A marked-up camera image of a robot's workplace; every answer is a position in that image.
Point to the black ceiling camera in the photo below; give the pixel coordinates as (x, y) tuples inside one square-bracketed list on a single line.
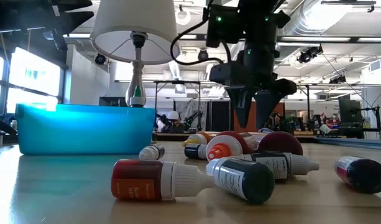
[(308, 55), (100, 59), (203, 55)]

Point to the black metal frame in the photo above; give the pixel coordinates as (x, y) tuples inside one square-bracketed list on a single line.
[(177, 82), (307, 102)]

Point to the small red-striped dropper bottle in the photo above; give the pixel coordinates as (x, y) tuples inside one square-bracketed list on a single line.
[(364, 175)]

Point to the small dark blue dropper bottle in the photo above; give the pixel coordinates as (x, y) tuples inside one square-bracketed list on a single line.
[(191, 151)]

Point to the white-shaded silver table lamp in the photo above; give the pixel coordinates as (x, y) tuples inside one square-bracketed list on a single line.
[(134, 18)]

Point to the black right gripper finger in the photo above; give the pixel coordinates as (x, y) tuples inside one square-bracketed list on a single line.
[(243, 105), (268, 105)]

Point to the blue plastic bin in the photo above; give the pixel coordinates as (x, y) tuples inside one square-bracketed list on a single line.
[(84, 130)]

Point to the background black robot arm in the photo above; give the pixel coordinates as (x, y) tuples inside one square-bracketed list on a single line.
[(196, 118)]

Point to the small dark green dropper bottle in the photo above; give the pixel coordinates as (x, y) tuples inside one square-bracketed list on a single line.
[(246, 180)]

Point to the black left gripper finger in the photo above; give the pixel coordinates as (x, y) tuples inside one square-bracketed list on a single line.
[(73, 21), (73, 3)]

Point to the small grey dropper bottle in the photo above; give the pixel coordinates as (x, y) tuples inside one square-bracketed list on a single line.
[(151, 152)]

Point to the person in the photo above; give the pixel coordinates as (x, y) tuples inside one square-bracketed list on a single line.
[(174, 126)]

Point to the blue mat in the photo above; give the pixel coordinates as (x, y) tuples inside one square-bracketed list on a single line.
[(364, 143)]

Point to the orange partition panel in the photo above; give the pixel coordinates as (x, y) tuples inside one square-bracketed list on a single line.
[(255, 113)]

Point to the black monitor stand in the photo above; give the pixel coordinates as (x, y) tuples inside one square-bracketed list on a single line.
[(377, 119)]

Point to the black partition panel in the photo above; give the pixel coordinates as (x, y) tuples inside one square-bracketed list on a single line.
[(219, 118)]

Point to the large orange-tipped colouring bottle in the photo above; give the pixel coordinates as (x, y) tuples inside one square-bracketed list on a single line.
[(224, 146)]

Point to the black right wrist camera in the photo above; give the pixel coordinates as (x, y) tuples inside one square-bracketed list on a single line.
[(222, 31)]

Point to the small orange-label dropper bottle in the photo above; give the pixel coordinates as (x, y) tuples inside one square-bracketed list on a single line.
[(137, 180)]

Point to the black monitor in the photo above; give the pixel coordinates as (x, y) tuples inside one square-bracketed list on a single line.
[(350, 110)]

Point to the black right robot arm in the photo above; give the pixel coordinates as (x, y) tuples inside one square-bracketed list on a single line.
[(261, 18)]

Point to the large red Chefmaster bottle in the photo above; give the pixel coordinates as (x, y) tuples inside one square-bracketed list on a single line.
[(280, 143)]

